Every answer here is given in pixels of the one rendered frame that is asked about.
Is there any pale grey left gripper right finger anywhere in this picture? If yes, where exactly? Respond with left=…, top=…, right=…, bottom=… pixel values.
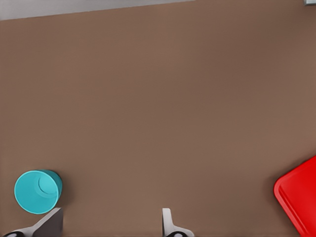
left=161, top=207, right=195, bottom=237

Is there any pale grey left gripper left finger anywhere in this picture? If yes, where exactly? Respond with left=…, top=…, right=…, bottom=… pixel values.
left=1, top=207, right=64, bottom=237

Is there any teal cup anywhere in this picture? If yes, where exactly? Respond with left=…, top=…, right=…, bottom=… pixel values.
left=14, top=169, right=63, bottom=214

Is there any red tray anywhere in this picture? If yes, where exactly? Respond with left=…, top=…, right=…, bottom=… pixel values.
left=273, top=155, right=316, bottom=237

